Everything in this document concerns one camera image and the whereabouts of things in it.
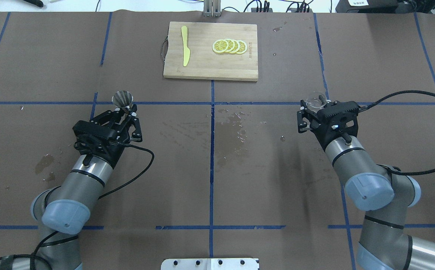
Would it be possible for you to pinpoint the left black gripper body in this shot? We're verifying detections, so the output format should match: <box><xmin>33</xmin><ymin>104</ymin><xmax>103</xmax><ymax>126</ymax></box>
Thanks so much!
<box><xmin>72</xmin><ymin>121</ymin><xmax>128</xmax><ymax>168</ymax></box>

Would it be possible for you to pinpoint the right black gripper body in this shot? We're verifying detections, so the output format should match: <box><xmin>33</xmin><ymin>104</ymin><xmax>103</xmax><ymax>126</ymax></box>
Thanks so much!
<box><xmin>311</xmin><ymin>101</ymin><xmax>360</xmax><ymax>150</ymax></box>

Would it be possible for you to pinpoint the steel cocktail shaker cup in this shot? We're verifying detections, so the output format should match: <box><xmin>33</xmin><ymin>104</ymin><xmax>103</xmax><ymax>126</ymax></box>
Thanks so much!
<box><xmin>111</xmin><ymin>91</ymin><xmax>134</xmax><ymax>114</ymax></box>

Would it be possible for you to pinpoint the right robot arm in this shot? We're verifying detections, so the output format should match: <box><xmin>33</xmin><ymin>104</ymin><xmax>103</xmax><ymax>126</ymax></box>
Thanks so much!
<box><xmin>297</xmin><ymin>100</ymin><xmax>435</xmax><ymax>270</ymax></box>

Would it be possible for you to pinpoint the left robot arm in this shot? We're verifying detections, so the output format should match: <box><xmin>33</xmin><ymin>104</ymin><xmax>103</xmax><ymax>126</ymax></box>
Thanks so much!
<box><xmin>0</xmin><ymin>105</ymin><xmax>142</xmax><ymax>270</ymax></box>

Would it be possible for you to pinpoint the yellow plastic knife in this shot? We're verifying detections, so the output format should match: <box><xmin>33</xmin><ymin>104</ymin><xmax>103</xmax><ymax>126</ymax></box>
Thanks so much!
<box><xmin>180</xmin><ymin>25</ymin><xmax>191</xmax><ymax>67</ymax></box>

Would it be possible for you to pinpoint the lemon slice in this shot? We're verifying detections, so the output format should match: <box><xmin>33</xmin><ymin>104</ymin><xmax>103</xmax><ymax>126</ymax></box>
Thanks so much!
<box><xmin>225</xmin><ymin>38</ymin><xmax>236</xmax><ymax>53</ymax></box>
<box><xmin>230</xmin><ymin>40</ymin><xmax>240</xmax><ymax>54</ymax></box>
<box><xmin>236</xmin><ymin>40</ymin><xmax>248</xmax><ymax>55</ymax></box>
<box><xmin>212</xmin><ymin>39</ymin><xmax>229</xmax><ymax>54</ymax></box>

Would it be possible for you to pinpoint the wooden cutting board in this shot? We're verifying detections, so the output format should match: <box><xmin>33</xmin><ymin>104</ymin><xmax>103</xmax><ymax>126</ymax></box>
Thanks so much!
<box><xmin>163</xmin><ymin>21</ymin><xmax>259</xmax><ymax>82</ymax></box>

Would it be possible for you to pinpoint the aluminium frame post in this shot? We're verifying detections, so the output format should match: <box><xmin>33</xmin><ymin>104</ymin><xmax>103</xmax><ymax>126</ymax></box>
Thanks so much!
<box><xmin>202</xmin><ymin>0</ymin><xmax>222</xmax><ymax>17</ymax></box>

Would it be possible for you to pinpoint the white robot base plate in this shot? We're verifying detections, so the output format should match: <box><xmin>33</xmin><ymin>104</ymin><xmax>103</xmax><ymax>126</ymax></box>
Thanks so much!
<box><xmin>160</xmin><ymin>258</ymin><xmax>260</xmax><ymax>270</ymax></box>

